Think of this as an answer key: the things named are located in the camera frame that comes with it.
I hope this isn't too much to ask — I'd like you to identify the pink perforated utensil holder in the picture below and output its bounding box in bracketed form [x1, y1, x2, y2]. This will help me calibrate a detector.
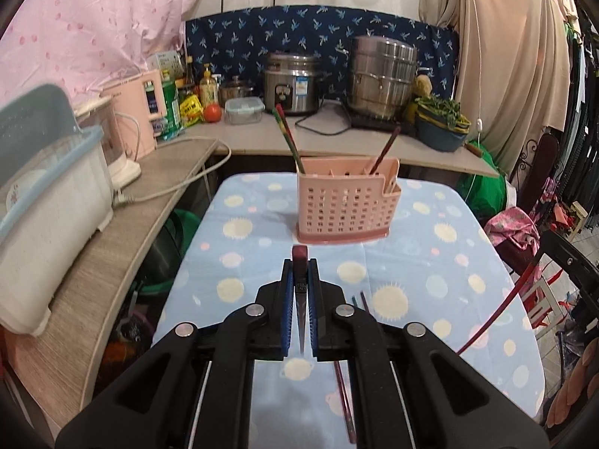
[297, 156, 402, 244]

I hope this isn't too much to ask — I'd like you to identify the red green yellow chopstick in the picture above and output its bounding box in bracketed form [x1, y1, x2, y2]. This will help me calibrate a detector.
[274, 102, 307, 175]

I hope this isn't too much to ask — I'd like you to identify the blue patterned tablecloth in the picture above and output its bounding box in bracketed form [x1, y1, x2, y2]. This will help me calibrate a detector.
[156, 173, 545, 448]

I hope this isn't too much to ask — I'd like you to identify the black induction cooktop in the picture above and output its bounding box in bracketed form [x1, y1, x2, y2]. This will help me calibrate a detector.
[343, 104, 416, 137]

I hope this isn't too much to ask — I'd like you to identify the clear food container green lid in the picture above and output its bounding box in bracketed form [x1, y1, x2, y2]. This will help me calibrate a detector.
[224, 96, 265, 125]

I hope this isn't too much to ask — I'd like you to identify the red tomato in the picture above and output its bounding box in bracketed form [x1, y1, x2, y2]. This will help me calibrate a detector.
[203, 103, 222, 123]

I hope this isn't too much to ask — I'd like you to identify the green plastic bag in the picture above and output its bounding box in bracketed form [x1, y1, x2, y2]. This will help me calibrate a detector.
[457, 145, 507, 223]

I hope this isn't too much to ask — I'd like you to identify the blue basin with greens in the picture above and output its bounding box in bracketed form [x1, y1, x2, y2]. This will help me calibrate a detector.
[414, 94, 471, 153]

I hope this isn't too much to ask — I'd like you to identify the yellow snack packet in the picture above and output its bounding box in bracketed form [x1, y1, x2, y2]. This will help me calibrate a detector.
[180, 94, 204, 128]

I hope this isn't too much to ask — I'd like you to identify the silver rice cooker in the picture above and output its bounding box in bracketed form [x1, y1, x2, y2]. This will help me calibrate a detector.
[263, 52, 322, 116]

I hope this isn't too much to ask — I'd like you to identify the small lidded steel pot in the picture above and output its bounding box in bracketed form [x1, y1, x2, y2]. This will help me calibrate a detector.
[218, 75, 254, 107]

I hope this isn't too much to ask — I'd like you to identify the pink floral cloth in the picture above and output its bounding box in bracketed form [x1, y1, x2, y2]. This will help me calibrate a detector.
[483, 207, 540, 254]

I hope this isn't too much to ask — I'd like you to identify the yellow oil bottle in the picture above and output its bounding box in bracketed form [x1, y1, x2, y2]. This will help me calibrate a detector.
[199, 64, 218, 109]

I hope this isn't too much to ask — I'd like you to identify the stacked steel steamer pot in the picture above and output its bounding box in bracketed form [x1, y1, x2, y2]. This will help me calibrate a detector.
[346, 36, 418, 120]

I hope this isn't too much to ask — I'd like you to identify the pink electric kettle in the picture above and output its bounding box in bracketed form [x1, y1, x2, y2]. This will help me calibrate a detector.
[100, 69, 167, 161]

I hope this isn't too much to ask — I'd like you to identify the white dish rack box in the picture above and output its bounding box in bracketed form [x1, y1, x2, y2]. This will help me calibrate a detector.
[1, 84, 113, 336]

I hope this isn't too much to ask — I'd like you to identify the navy floral cloth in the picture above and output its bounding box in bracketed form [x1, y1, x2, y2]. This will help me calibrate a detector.
[185, 5, 459, 98]

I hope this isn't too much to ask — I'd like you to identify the white carton box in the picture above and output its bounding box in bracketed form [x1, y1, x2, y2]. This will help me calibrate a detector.
[146, 50, 185, 80]

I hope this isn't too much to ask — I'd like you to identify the beige curtain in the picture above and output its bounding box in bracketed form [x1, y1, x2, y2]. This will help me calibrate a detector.
[419, 0, 571, 173]

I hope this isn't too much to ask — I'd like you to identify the pink dotted curtain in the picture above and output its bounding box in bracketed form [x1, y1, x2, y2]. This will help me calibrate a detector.
[1, 0, 196, 103]

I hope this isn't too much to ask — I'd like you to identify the black power cord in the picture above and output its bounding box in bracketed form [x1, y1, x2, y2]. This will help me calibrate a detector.
[294, 97, 353, 137]

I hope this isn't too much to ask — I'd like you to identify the white power cable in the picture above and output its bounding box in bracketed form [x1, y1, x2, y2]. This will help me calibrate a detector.
[112, 112, 233, 209]

